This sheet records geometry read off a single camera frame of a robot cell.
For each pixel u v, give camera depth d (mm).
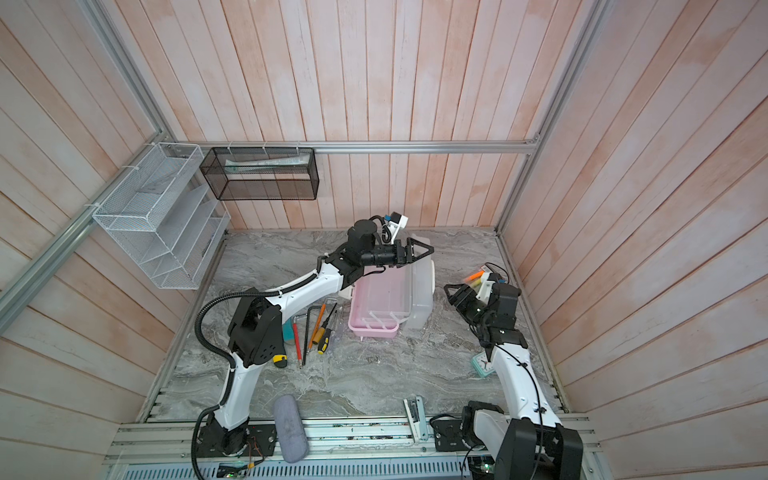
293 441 714
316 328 933
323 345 879
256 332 538
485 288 756
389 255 746
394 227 780
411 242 726
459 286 764
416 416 750
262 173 1040
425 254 737
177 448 730
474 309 724
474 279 1042
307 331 928
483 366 837
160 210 730
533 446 400
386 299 835
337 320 954
